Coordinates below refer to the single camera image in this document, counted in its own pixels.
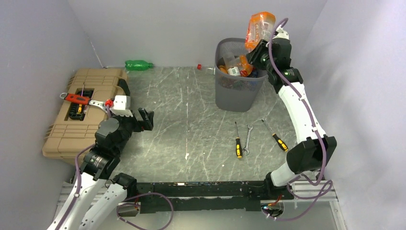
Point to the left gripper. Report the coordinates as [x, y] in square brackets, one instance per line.
[147, 118]

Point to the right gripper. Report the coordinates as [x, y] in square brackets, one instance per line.
[253, 57]

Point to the brown tea bottle green cap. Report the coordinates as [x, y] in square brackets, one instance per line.
[232, 64]

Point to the orange bottle pack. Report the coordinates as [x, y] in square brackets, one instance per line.
[260, 27]

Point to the grey mesh waste bin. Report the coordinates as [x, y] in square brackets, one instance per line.
[235, 93]

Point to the green plastic bottle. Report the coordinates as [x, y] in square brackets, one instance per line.
[138, 65]

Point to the large orange label bottle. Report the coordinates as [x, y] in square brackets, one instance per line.
[244, 66]

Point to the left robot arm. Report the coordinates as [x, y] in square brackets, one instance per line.
[94, 166]

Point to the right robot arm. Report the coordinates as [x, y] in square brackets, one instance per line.
[314, 147]

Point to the clear bottle red cap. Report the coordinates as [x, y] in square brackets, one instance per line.
[206, 69]

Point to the silver combination spanner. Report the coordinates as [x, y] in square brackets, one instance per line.
[245, 150]

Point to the tan plastic toolbox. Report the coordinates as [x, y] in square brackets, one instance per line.
[75, 125]

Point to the yellow black screwdriver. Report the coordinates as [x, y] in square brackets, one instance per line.
[238, 143]
[282, 145]

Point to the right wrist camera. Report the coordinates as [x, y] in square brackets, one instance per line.
[280, 33]

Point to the red handled adjustable wrench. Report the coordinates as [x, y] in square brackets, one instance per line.
[78, 99]

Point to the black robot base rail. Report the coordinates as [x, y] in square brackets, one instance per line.
[196, 196]

